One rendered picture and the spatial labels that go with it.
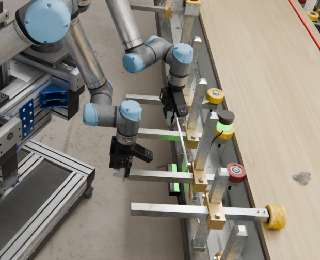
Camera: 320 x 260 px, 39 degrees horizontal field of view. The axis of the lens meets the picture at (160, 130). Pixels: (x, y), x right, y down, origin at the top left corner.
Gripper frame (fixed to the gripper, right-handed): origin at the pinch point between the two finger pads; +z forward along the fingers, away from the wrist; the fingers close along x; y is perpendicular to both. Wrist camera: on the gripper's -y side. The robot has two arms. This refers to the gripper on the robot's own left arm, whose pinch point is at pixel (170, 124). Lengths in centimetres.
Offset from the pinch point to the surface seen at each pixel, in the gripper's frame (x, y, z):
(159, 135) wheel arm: 3.4, 1.7, 6.9
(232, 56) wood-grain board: -58, 46, 2
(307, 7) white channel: -146, 92, 2
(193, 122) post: -11.2, 0.4, 1.6
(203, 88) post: -11.7, 0.3, -16.3
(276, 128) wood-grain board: -46.8, -11.7, 1.8
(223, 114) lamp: -6.7, -22.4, -22.0
